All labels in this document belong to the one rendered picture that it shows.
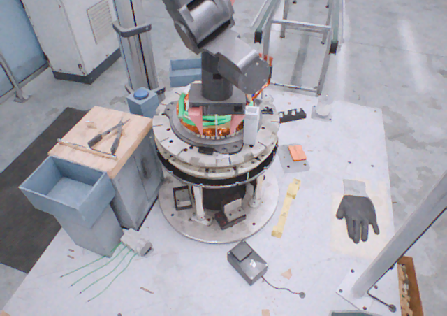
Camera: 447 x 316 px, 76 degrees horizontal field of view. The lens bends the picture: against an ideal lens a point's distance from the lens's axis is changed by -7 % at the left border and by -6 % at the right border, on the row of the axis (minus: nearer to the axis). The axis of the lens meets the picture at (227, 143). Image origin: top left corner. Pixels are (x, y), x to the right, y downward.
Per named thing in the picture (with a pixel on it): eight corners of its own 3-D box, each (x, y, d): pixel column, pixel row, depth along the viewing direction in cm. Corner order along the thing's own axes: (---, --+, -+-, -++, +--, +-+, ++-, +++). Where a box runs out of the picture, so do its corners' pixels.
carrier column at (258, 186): (259, 203, 93) (265, 156, 79) (251, 200, 94) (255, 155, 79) (260, 196, 95) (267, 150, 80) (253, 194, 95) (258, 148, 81)
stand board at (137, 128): (113, 179, 69) (110, 173, 68) (51, 159, 74) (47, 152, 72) (154, 125, 83) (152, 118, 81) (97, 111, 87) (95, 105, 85)
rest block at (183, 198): (188, 191, 95) (187, 187, 93) (191, 205, 91) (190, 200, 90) (174, 193, 94) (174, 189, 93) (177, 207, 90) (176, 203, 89)
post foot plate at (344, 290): (334, 291, 76) (335, 291, 75) (350, 266, 81) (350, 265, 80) (366, 314, 72) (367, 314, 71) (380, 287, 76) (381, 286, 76)
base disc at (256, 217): (268, 257, 82) (268, 256, 81) (137, 226, 88) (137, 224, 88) (285, 156, 108) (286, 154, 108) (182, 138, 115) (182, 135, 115)
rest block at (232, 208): (221, 210, 89) (221, 200, 85) (237, 203, 91) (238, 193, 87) (228, 222, 86) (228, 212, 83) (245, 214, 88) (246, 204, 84)
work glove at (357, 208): (379, 249, 84) (382, 246, 82) (333, 239, 86) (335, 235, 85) (376, 185, 100) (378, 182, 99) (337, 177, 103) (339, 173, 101)
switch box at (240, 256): (250, 286, 77) (251, 278, 73) (226, 260, 82) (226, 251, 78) (267, 271, 80) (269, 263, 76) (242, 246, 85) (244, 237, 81)
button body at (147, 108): (167, 149, 112) (156, 93, 95) (154, 161, 108) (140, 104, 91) (154, 141, 115) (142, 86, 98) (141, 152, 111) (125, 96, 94)
